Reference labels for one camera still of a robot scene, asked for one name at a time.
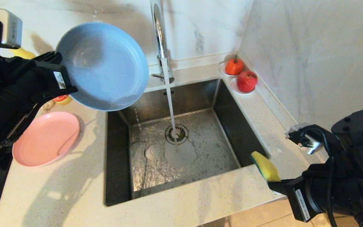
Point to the stainless steel sink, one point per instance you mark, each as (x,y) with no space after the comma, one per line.
(225,119)

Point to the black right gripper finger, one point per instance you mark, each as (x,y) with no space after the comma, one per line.
(280,186)

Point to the yellow green sponge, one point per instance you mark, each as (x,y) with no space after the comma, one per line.
(265,167)

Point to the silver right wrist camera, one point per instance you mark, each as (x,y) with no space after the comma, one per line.
(309,143)

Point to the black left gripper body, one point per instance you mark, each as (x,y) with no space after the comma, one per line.
(50,78)

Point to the crumpled beige rag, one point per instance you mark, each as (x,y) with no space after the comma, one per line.
(47,106)

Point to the light blue plate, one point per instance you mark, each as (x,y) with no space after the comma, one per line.
(106,66)

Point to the metal drain strainer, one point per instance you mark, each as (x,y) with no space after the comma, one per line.
(181,135)

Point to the orange toy pumpkin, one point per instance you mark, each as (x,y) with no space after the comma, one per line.
(233,67)

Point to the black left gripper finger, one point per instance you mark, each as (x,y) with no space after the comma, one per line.
(71,90)
(50,58)

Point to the chrome faucet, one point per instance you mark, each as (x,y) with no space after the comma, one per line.
(160,41)

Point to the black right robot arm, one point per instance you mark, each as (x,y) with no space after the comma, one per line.
(358,157)

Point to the pink plate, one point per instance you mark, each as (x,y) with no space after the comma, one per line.
(46,138)

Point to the small white dish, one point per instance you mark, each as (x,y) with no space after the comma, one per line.
(235,90)
(221,72)

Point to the orange dish soap bottle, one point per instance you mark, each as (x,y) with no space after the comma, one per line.
(62,100)

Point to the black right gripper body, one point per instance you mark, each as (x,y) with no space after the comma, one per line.
(307,195)

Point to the red toy apple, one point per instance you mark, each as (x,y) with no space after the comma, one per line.
(246,82)

